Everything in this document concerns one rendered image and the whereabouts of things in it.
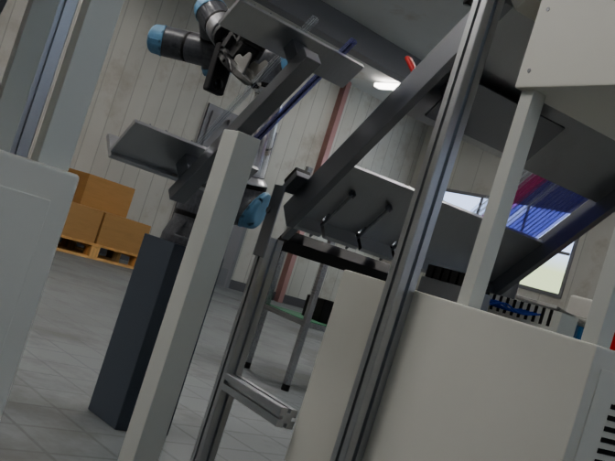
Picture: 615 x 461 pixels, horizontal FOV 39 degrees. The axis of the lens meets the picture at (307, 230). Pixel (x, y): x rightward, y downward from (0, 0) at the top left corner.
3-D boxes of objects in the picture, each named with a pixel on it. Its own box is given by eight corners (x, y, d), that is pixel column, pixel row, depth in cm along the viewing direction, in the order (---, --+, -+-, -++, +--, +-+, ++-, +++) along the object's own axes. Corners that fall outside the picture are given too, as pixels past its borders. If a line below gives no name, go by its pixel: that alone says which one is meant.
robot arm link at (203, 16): (223, 20, 212) (221, -12, 206) (238, 41, 204) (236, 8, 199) (192, 26, 210) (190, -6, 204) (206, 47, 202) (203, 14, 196)
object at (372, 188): (295, 217, 199) (293, 206, 201) (492, 285, 233) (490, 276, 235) (343, 166, 188) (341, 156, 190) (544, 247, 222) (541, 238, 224)
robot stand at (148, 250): (87, 409, 255) (145, 232, 257) (138, 415, 266) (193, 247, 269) (114, 430, 241) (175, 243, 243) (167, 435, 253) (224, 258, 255)
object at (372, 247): (293, 228, 198) (289, 205, 203) (491, 296, 232) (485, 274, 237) (296, 225, 197) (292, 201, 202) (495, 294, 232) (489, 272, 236)
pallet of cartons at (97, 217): (104, 255, 997) (126, 187, 1000) (152, 275, 909) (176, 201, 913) (-20, 222, 901) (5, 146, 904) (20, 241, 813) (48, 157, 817)
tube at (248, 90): (172, 169, 198) (171, 166, 199) (177, 171, 199) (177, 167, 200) (313, 18, 172) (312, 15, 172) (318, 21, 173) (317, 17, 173)
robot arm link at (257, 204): (222, 218, 261) (265, 40, 254) (266, 231, 257) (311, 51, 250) (205, 219, 250) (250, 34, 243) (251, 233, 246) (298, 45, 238)
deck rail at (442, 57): (285, 226, 197) (283, 205, 201) (293, 228, 198) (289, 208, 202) (505, 2, 155) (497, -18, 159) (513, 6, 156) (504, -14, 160)
